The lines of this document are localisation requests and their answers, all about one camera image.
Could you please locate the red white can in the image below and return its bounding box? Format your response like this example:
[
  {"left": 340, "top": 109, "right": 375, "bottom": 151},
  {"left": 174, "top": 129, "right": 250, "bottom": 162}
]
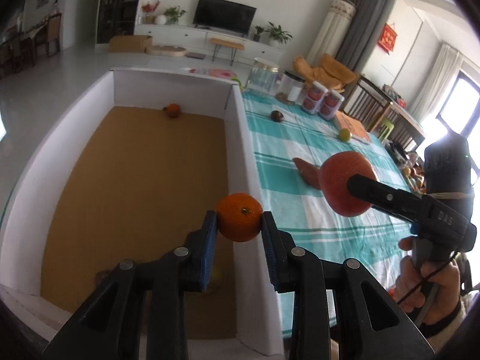
[
  {"left": 301, "top": 81, "right": 329, "bottom": 115},
  {"left": 318, "top": 89, "right": 344, "bottom": 120}
]

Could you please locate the green potted plant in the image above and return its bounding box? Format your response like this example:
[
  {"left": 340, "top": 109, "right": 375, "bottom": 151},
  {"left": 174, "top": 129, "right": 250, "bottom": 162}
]
[{"left": 265, "top": 22, "right": 293, "bottom": 48}]

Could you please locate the left red white can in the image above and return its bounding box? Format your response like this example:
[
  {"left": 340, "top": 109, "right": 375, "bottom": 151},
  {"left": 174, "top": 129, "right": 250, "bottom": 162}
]
[{"left": 301, "top": 81, "right": 329, "bottom": 115}]

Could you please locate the brown cardboard box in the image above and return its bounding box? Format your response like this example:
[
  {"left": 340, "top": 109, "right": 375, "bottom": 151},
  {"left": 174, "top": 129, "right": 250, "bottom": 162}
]
[{"left": 108, "top": 35, "right": 153, "bottom": 54}]

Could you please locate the wooden dining chair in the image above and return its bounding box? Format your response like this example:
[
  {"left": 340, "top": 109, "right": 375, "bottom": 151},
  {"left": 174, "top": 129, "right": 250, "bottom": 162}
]
[{"left": 342, "top": 76, "right": 399, "bottom": 133}]

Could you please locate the far dark fruit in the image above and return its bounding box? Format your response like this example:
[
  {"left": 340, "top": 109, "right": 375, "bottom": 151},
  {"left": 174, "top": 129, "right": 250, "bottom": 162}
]
[{"left": 270, "top": 110, "right": 284, "bottom": 123}]

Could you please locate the small wooden bench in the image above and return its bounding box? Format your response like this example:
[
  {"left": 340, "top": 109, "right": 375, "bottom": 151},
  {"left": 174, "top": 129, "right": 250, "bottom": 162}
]
[{"left": 210, "top": 37, "right": 245, "bottom": 65}]

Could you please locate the yellow-green round fruit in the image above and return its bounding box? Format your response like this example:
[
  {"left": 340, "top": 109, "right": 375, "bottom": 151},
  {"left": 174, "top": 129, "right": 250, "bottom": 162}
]
[{"left": 337, "top": 128, "right": 352, "bottom": 142}]

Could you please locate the cluttered side table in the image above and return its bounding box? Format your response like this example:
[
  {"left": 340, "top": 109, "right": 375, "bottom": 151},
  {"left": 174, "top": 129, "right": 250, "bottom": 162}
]
[{"left": 385, "top": 140, "right": 426, "bottom": 194}]

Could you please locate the brown sweet potato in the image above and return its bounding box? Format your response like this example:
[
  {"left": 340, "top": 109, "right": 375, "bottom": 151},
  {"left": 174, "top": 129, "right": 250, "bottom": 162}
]
[{"left": 293, "top": 158, "right": 321, "bottom": 190}]

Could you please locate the orange book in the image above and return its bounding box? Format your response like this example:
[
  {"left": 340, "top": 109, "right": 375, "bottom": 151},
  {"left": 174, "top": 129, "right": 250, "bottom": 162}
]
[{"left": 333, "top": 111, "right": 371, "bottom": 144}]

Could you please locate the black television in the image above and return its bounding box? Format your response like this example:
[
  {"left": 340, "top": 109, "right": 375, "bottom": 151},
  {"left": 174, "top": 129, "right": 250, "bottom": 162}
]
[{"left": 193, "top": 0, "right": 257, "bottom": 36}]

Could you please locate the clear jar black lid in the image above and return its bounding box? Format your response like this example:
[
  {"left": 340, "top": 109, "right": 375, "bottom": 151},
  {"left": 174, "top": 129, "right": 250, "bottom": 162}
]
[{"left": 275, "top": 71, "right": 305, "bottom": 105}]

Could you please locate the white tv cabinet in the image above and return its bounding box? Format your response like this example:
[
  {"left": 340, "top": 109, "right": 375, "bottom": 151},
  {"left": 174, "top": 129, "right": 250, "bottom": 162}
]
[{"left": 134, "top": 24, "right": 284, "bottom": 65}]

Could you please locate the large red apple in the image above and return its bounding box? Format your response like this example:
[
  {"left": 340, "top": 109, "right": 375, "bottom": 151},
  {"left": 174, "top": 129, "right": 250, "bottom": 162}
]
[{"left": 318, "top": 151, "right": 377, "bottom": 217}]

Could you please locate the orange bean bag chair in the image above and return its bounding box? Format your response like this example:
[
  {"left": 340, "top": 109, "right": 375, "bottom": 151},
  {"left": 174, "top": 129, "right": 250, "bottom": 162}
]
[{"left": 292, "top": 54, "right": 358, "bottom": 94}]

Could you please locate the clear glass jar gold lid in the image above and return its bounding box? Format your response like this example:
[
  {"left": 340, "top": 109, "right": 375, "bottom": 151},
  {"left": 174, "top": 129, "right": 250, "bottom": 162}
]
[{"left": 246, "top": 58, "right": 279, "bottom": 95}]

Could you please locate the small orange tangerine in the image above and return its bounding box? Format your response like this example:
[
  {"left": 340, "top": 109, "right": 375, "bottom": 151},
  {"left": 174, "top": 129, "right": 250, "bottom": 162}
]
[
  {"left": 162, "top": 103, "right": 182, "bottom": 119},
  {"left": 215, "top": 193, "right": 263, "bottom": 243}
]

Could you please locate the person's right hand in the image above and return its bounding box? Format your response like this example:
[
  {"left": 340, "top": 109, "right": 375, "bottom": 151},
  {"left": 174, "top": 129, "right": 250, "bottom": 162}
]
[{"left": 394, "top": 256, "right": 461, "bottom": 325}]

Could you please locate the dark bookcase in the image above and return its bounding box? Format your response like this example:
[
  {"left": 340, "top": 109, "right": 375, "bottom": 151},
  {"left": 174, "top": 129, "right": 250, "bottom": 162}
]
[{"left": 96, "top": 0, "right": 139, "bottom": 44}]

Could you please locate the white cardboard box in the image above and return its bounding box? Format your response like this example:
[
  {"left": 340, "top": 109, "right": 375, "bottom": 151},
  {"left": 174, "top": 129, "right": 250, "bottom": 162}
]
[{"left": 1, "top": 68, "right": 284, "bottom": 359}]

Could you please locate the right red white can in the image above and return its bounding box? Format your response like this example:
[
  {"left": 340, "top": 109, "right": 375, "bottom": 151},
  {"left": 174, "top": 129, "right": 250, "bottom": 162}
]
[{"left": 318, "top": 89, "right": 344, "bottom": 120}]

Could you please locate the teal white plaid tablecloth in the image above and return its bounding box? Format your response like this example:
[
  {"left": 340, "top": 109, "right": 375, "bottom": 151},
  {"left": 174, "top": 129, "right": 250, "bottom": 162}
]
[{"left": 228, "top": 94, "right": 409, "bottom": 350}]

